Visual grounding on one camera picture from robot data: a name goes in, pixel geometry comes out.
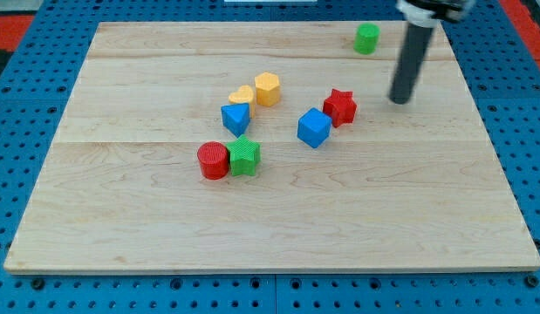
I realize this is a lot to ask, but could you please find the blue cube block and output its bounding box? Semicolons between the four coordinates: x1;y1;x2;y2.
297;107;332;148

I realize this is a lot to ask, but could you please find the yellow heart block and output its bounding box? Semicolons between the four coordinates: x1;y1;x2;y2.
228;85;256;118

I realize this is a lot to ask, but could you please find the red cylinder block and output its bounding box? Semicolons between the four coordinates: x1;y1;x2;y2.
197;141;229;180

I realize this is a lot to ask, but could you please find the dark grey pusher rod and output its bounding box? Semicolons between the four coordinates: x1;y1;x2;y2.
388;23;434;105

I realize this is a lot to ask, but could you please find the blue triangle block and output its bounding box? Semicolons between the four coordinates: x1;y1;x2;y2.
221;103;250;137

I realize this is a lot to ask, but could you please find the yellow hexagon block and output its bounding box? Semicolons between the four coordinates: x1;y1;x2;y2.
255;72;281;106

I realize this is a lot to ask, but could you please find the red star block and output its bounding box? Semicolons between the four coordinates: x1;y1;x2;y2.
322;89;357;127

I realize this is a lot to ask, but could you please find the green star block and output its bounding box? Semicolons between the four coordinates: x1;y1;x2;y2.
226;134;261;176

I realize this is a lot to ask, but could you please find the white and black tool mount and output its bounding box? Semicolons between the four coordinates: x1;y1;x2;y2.
395;0;475;27

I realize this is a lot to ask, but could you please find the green cylinder block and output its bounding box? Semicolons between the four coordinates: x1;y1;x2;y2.
353;23;380;55

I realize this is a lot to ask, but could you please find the light wooden board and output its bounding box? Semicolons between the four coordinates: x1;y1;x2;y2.
4;21;540;275

